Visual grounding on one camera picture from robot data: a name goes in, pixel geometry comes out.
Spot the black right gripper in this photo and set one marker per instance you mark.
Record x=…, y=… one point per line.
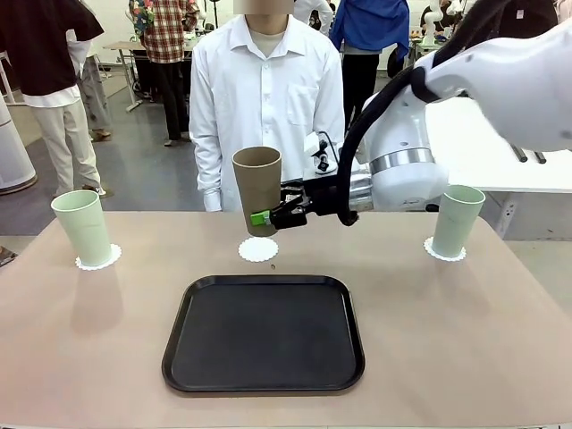
x=324, y=199

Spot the tall brown plastic cup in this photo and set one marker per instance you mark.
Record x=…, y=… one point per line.
x=257, y=187

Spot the white paper doily coaster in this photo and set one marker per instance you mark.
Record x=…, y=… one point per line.
x=431, y=252
x=115, y=257
x=258, y=251

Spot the tall pale green plastic cup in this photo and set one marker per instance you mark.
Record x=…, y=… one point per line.
x=82, y=228
x=458, y=219

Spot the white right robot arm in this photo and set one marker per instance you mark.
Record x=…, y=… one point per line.
x=514, y=80

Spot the person's right forearm white sleeve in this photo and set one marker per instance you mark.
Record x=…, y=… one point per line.
x=209, y=179

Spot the small white robot arm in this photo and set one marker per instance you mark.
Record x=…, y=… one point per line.
x=431, y=22

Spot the person in white shirt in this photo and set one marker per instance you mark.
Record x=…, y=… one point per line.
x=268, y=89

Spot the black plastic serving tray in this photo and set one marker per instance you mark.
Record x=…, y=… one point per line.
x=263, y=339

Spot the white table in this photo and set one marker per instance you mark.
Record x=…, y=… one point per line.
x=473, y=152

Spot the person in blue jacket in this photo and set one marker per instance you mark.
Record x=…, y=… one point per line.
x=371, y=27

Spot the person in plaid shirt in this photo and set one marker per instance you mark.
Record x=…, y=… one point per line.
x=165, y=36

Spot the person in grey trousers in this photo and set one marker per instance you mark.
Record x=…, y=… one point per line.
x=96, y=89

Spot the grey workshop desk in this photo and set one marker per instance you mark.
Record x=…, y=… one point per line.
x=123, y=46

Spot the white cylindrical appliance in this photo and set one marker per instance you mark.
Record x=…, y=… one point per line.
x=13, y=152

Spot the person in black top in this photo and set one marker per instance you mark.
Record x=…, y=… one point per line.
x=40, y=44

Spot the black coat on stand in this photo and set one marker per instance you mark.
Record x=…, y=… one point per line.
x=527, y=18

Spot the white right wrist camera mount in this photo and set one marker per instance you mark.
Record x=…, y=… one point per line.
x=313, y=145

